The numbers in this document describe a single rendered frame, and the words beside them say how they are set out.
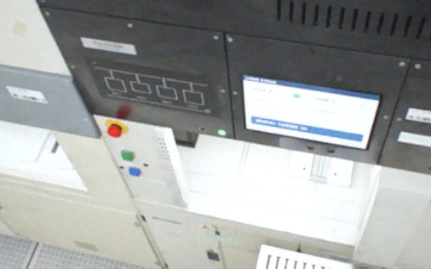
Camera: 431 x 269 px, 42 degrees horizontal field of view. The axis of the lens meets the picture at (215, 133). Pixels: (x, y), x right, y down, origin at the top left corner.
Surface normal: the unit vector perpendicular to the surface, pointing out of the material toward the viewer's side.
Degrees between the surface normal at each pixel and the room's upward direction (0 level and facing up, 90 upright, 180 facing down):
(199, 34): 90
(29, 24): 90
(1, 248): 0
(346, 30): 90
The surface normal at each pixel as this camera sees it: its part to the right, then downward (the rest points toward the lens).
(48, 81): -0.25, 0.84
